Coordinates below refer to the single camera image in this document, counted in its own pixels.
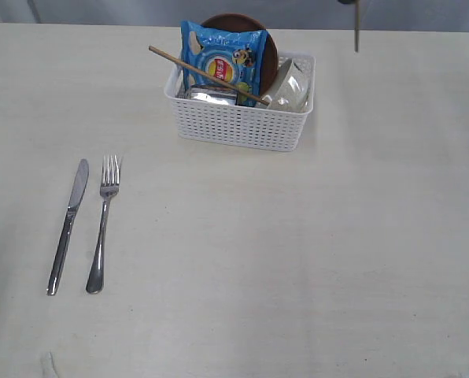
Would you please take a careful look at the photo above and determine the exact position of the grey speckled ceramic bowl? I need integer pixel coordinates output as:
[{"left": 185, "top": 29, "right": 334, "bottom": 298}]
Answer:
[{"left": 261, "top": 59, "right": 310, "bottom": 113}]

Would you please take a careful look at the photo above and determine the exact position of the silver metal fork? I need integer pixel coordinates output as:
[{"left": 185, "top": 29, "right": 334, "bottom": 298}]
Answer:
[{"left": 85, "top": 154, "right": 120, "bottom": 295}]

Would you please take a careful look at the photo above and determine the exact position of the brown round plate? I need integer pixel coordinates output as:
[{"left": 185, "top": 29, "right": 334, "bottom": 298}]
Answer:
[{"left": 201, "top": 13, "right": 279, "bottom": 95}]

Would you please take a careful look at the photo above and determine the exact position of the blue Lay's chips bag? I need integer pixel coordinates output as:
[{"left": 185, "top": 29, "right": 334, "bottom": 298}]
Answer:
[{"left": 181, "top": 20, "right": 268, "bottom": 95}]

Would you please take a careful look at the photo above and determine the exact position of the silver metal table knife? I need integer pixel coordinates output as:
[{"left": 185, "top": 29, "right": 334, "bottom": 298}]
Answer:
[{"left": 46, "top": 158, "right": 89, "bottom": 296}]

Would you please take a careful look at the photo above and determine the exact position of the white curtain backdrop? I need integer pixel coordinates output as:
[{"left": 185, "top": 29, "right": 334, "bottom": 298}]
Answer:
[{"left": 0, "top": 0, "right": 469, "bottom": 32}]

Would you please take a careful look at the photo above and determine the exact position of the white perforated plastic basket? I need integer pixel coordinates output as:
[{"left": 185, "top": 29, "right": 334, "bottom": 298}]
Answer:
[{"left": 164, "top": 51, "right": 316, "bottom": 152}]

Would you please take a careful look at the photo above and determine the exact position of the brown wooden chopstick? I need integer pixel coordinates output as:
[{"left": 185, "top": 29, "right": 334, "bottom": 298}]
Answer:
[
  {"left": 354, "top": 0, "right": 360, "bottom": 54},
  {"left": 148, "top": 45, "right": 270, "bottom": 106}
]

